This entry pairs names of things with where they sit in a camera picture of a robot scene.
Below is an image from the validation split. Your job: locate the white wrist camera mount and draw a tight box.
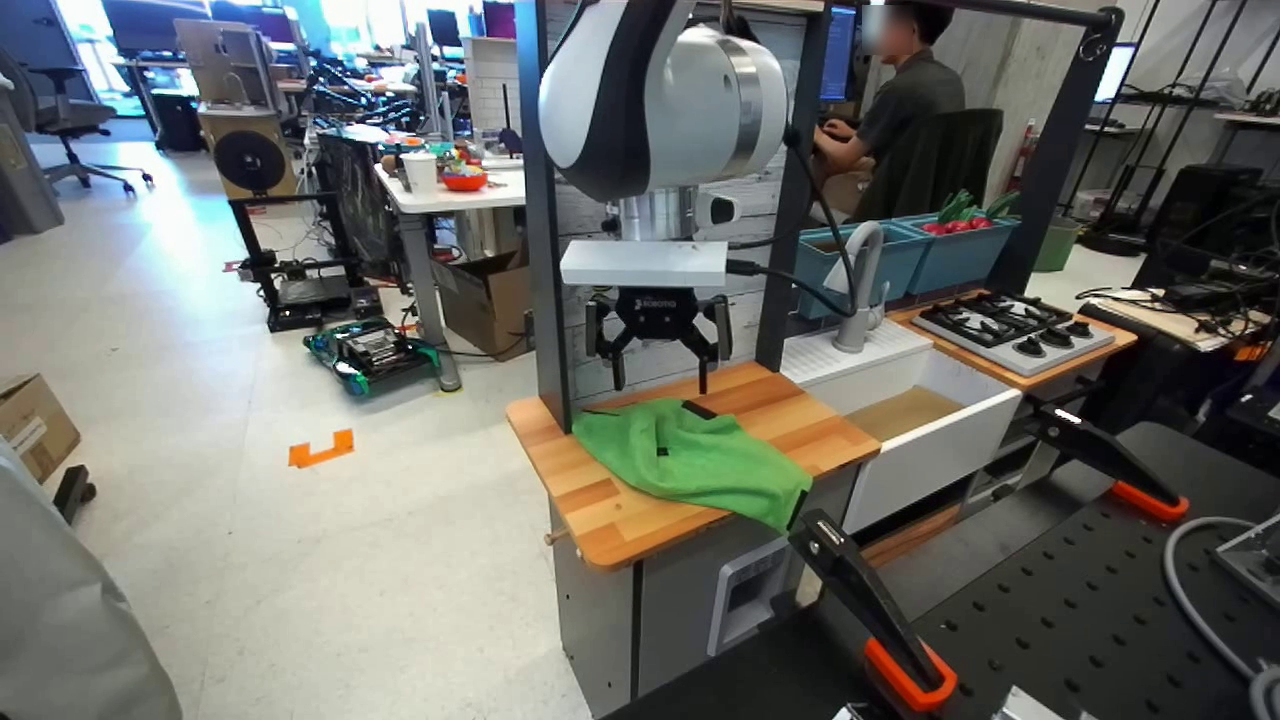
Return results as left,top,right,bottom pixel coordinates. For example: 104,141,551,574
558,238,733,297

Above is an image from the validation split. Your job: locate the white table with metal legs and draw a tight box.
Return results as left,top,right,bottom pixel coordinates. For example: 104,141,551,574
373,157,532,398

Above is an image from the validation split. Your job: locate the person in dark shirt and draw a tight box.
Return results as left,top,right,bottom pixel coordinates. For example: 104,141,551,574
812,0,971,224

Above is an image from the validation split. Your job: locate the teal plastic bin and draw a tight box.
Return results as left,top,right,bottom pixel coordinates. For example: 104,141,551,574
904,216,1025,301
795,220,923,325

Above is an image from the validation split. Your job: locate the white cable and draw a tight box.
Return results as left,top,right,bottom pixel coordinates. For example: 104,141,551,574
1159,512,1280,697

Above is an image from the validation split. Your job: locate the grey metal plate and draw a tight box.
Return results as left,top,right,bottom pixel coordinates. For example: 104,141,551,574
1213,512,1280,613

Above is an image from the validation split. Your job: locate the white sink basin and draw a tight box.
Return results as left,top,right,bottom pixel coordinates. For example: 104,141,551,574
775,316,1028,537

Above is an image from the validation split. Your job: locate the black perforated table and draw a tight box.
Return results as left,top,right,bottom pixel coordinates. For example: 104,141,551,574
606,417,1280,720

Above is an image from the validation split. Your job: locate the grey curved faucet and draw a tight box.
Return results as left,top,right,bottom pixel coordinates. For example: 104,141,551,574
834,216,896,357

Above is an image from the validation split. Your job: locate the large open cardboard box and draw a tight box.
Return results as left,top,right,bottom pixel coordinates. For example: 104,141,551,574
431,253,538,359

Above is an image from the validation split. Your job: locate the black clamp with orange handle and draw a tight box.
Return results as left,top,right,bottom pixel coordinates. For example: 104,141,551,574
1025,398,1196,530
786,512,963,717

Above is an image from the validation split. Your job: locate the white cup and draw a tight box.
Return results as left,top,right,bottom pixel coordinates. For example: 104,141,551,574
395,148,442,197

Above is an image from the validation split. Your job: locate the green microfibre towel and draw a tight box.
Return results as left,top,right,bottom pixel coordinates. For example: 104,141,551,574
569,398,815,537

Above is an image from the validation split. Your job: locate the red bowl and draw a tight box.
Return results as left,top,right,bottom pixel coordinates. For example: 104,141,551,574
437,161,491,197

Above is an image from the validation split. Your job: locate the orange floor bracket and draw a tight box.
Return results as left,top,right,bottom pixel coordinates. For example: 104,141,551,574
286,430,359,473

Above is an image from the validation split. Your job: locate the grey swivel office chair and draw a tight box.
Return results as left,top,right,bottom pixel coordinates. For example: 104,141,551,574
12,58,146,197

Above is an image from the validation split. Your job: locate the small cardboard box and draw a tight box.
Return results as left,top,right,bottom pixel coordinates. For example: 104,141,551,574
0,372,89,490

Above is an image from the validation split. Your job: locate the beige machine with black spool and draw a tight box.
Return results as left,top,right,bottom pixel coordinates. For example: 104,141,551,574
177,17,305,205

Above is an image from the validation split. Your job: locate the green wheeled floor robot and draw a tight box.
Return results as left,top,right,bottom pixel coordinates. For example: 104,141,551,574
301,316,446,401

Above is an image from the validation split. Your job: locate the toy stove with black burners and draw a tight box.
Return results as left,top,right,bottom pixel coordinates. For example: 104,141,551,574
914,288,1117,378

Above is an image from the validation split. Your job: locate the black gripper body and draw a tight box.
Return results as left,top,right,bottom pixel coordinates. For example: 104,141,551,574
613,284,707,341

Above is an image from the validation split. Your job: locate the black cart frame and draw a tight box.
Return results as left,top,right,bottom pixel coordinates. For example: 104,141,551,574
228,193,394,338

